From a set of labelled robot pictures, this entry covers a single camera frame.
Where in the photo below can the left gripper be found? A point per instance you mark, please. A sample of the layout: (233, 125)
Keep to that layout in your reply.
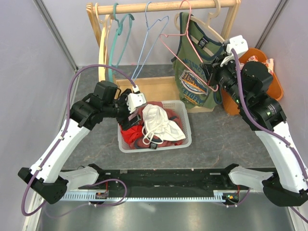
(124, 121)

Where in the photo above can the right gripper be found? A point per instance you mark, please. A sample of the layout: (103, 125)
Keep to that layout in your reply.
(213, 69)

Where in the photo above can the white plastic basket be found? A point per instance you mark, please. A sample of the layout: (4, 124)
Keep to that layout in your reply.
(177, 107)

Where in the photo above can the white tank top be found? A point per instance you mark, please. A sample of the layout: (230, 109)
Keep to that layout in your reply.
(157, 127)

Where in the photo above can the green printed tank top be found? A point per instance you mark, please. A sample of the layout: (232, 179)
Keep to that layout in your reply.
(195, 49)

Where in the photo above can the rust red tank top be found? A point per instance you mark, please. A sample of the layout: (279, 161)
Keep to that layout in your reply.
(172, 116)

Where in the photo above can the beige wooden hanger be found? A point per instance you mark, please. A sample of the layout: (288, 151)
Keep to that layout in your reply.
(106, 26)

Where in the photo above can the light blue hanger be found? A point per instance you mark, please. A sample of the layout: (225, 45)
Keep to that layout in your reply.
(153, 31)

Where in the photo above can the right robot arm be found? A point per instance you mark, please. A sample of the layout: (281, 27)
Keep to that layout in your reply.
(247, 85)

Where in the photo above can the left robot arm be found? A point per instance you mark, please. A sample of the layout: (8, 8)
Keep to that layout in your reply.
(45, 176)

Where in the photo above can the orange plastic bin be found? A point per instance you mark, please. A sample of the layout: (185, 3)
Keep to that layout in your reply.
(275, 90)

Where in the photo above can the orange floral cloth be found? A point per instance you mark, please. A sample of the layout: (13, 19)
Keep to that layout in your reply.
(269, 63)

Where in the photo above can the wooden clothes rack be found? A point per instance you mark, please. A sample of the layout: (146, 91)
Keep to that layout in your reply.
(159, 88)

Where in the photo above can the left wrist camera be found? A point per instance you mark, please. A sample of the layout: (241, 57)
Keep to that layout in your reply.
(135, 99)

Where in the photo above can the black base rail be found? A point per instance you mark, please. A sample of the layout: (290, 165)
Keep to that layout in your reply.
(167, 182)

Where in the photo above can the slotted cable duct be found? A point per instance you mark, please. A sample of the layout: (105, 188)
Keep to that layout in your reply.
(93, 196)

